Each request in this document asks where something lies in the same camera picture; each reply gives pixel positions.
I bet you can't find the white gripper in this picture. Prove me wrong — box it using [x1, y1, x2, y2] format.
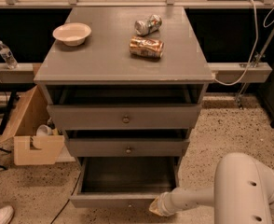
[149, 192, 177, 217]

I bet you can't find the grey bottom drawer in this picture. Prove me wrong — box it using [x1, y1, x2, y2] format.
[71, 157, 178, 208]

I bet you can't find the grey drawer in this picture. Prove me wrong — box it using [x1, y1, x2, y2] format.
[48, 105, 201, 130]
[71, 157, 178, 208]
[66, 129, 190, 157]

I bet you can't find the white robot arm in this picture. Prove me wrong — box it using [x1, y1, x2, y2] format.
[149, 153, 274, 224]

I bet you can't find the grey middle drawer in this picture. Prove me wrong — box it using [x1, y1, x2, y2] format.
[66, 129, 190, 157]

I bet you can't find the grey top drawer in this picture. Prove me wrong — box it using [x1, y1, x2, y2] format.
[48, 105, 201, 130]

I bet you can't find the grey drawer cabinet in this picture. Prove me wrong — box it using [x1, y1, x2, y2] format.
[34, 6, 215, 161]

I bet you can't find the white cup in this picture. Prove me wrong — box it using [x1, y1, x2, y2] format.
[36, 125, 53, 136]

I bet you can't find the red white shoe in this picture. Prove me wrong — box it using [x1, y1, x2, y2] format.
[0, 205, 14, 224]

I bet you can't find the wooden box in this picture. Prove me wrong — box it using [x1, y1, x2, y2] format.
[0, 86, 64, 165]

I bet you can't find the orange soda can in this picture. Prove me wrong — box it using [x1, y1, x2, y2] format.
[129, 36, 164, 59]

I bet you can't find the crushed silver soda can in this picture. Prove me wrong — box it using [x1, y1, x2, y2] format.
[134, 14, 162, 36]

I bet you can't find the metal stand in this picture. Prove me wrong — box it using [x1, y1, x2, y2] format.
[235, 27, 274, 109]

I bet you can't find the white bowl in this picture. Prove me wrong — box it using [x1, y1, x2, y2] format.
[52, 22, 91, 47]

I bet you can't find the clear water bottle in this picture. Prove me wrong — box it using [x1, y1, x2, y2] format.
[0, 40, 18, 69]

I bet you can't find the black floor cable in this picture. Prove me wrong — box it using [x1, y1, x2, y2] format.
[49, 171, 83, 224]

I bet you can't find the white cable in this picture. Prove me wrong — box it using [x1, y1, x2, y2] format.
[213, 0, 274, 87]

